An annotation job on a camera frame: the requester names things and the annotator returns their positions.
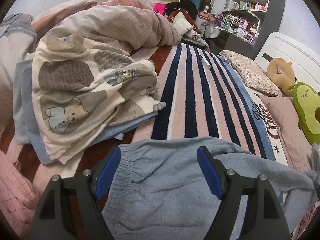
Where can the striped fleece blanket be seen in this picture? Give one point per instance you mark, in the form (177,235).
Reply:
(204,96)

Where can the bear print quilt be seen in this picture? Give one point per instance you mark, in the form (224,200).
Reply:
(74,92)

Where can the clothes pile on chair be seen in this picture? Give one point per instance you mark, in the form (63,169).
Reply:
(183,16)

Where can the avocado plush toy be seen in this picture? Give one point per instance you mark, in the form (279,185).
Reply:
(306,102)

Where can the pink beige duvet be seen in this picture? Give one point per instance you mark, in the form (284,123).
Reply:
(124,24)

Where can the white headboard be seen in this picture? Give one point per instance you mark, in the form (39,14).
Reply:
(305,62)

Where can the brown plush toy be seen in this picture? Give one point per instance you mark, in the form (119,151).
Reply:
(281,74)

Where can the floral pillow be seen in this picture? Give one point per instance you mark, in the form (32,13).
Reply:
(251,74)

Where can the pink ribbed pillow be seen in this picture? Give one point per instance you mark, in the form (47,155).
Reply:
(296,148)

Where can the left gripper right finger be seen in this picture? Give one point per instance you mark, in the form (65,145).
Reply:
(264,217)

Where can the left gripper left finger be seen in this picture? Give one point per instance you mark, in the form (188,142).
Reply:
(69,207)

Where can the pink checked cloth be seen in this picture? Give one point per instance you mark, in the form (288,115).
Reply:
(18,198)

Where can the grey-blue pants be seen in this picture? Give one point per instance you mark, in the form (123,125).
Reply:
(159,191)

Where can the grey shelving unit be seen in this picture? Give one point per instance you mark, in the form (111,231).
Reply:
(254,21)

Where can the pink bag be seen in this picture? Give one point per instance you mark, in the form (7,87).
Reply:
(159,8)

